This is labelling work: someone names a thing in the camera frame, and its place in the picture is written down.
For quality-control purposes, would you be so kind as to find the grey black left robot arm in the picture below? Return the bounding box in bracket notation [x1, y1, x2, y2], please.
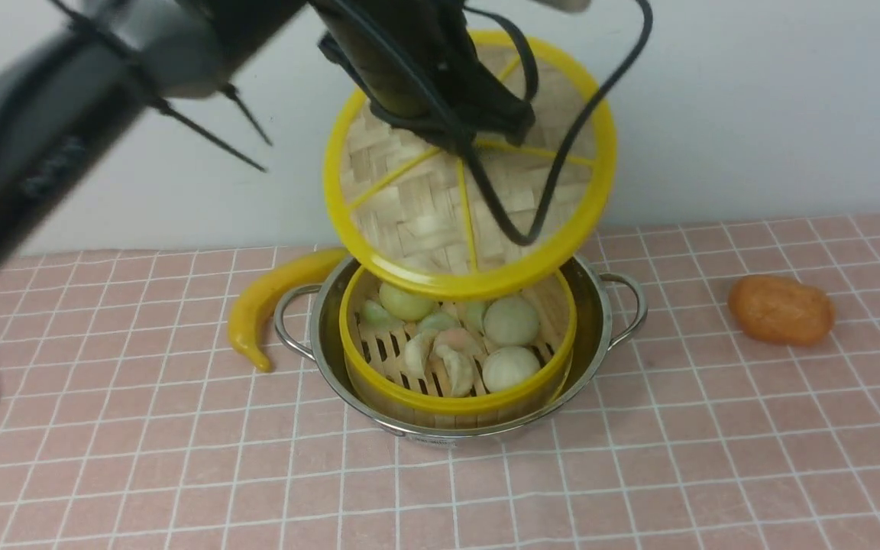
[0, 1, 539, 266]

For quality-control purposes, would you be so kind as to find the white round bun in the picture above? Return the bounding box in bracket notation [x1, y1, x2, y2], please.
[482, 347, 541, 393]
[483, 295, 541, 347]

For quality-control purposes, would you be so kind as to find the pale green dumpling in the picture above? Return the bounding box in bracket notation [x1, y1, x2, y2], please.
[358, 299, 405, 331]
[418, 309, 462, 334]
[461, 302, 489, 334]

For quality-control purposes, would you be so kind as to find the yellow round bun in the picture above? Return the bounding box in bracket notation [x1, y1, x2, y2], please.
[378, 282, 438, 322]

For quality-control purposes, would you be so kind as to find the pinkish white dumpling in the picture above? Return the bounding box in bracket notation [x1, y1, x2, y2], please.
[432, 328, 484, 397]

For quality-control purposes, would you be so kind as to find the yellow rimmed bamboo steamer basket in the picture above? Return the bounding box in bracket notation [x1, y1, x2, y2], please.
[338, 267, 578, 429]

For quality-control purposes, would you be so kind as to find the yellow bamboo steamer lid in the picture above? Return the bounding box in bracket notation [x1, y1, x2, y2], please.
[322, 37, 618, 299]

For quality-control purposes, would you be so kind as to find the stainless steel pot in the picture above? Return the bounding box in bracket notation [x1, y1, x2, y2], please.
[272, 255, 649, 449]

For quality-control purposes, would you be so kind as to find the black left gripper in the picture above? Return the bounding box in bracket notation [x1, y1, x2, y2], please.
[311, 1, 535, 150]

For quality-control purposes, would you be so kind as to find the yellow chili pepper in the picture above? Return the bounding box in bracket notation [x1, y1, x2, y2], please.
[227, 247, 347, 373]

